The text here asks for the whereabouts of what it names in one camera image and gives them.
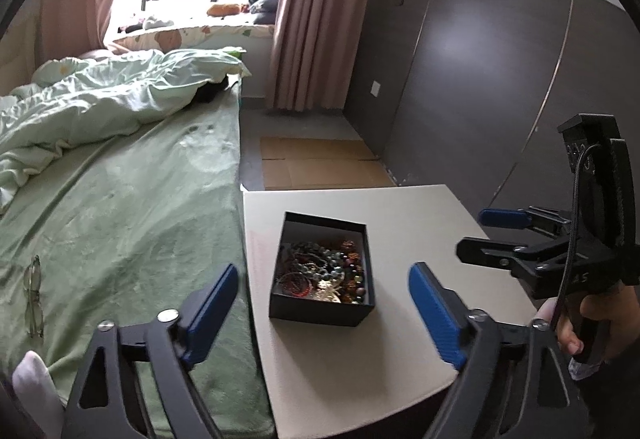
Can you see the light green blanket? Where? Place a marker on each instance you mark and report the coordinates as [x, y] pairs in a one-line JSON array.
[[100, 94]]

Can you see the white wall socket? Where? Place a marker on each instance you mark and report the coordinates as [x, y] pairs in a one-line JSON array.
[[376, 87]]

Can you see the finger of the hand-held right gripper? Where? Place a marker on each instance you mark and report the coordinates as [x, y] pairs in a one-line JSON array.
[[490, 251], [505, 218]]

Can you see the small green toy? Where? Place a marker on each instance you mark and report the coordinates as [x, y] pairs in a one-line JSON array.
[[235, 52]]

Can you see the black jewelry box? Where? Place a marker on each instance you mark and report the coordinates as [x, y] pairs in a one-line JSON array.
[[320, 314]]

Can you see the pile of jewelry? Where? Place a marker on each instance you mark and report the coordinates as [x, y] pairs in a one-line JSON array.
[[320, 276]]

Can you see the dark grey wardrobe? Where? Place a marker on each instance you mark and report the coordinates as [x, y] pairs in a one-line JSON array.
[[475, 84]]

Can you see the bear print cushion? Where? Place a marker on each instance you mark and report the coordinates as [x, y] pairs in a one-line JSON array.
[[190, 36]]

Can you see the bed with green sheet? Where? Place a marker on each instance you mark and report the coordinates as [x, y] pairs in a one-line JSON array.
[[140, 229]]

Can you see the flattened cardboard sheet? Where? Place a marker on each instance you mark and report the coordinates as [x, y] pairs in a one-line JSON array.
[[320, 164]]

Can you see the orange plush toy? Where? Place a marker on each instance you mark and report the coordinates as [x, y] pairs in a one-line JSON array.
[[224, 9]]

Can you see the eyeglasses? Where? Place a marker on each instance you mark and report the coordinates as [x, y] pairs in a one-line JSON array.
[[34, 314]]

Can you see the person's right hand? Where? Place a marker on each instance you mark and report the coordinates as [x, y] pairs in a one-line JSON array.
[[562, 324]]

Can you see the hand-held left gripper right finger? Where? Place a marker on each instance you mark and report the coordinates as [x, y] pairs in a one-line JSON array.
[[432, 314]]

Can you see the person's white sock foot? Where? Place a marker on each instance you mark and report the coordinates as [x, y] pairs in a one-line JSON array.
[[35, 389]]

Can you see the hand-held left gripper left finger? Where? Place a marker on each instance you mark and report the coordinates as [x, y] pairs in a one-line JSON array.
[[210, 314]]

